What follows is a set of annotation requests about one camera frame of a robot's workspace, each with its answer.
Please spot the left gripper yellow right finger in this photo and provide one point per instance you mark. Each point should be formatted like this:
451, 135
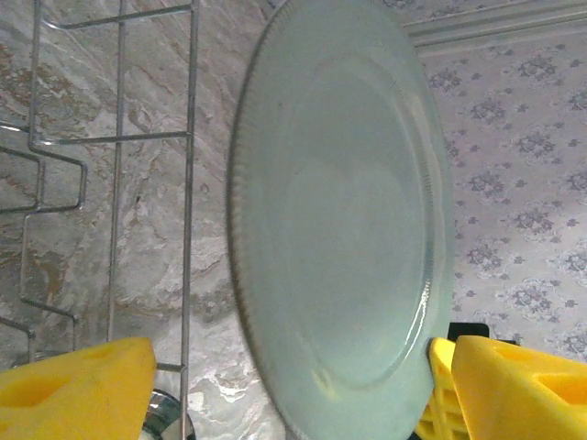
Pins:
504, 399

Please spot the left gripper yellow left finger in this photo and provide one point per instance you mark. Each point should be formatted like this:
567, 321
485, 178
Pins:
69, 403

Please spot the light green ribbed plate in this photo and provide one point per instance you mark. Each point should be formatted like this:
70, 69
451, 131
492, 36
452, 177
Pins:
339, 206

